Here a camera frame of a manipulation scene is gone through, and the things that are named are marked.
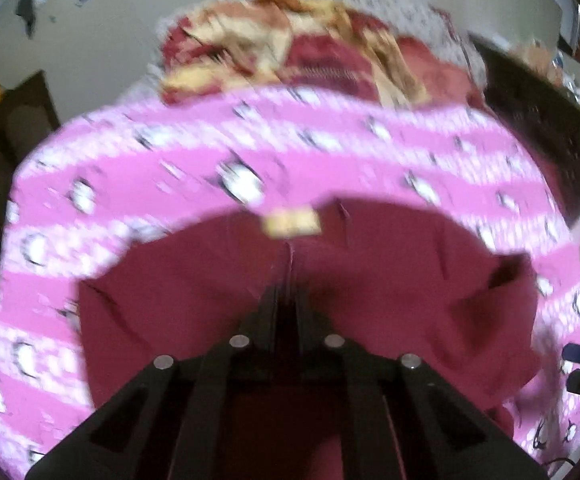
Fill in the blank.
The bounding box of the pink penguin blanket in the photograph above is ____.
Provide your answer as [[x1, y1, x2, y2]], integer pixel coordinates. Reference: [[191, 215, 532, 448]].
[[0, 87, 580, 479]]

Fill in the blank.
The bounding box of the red yellow floral quilt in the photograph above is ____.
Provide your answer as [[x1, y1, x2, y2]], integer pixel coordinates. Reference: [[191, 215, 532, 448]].
[[160, 0, 483, 108]]

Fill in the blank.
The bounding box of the dark wooden side table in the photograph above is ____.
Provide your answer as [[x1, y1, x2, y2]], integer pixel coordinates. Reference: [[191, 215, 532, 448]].
[[0, 70, 61, 251]]

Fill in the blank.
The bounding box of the dark red sweater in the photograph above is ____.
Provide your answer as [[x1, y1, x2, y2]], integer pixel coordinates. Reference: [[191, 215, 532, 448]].
[[51, 198, 544, 479]]

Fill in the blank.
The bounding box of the dark cloth on wall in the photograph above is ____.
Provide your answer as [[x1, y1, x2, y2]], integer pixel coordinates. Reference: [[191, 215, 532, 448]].
[[16, 0, 36, 39]]

